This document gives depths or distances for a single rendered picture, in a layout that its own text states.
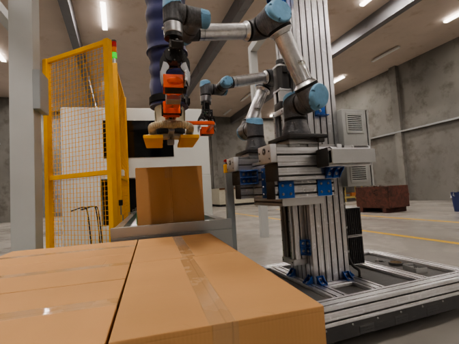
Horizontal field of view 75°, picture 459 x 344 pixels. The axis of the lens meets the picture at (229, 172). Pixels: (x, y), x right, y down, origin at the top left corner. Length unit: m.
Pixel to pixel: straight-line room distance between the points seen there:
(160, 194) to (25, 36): 1.67
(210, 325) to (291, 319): 0.15
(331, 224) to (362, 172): 0.37
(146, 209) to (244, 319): 1.35
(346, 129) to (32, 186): 2.20
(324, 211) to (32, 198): 2.03
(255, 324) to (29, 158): 2.27
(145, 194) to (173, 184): 0.18
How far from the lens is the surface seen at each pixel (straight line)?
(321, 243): 1.85
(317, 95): 1.50
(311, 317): 0.66
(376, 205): 8.74
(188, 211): 1.88
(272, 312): 0.63
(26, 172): 2.64
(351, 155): 1.58
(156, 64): 1.82
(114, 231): 1.83
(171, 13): 1.33
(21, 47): 2.89
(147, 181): 1.87
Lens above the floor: 0.78
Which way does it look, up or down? 4 degrees up
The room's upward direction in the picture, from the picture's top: 3 degrees counter-clockwise
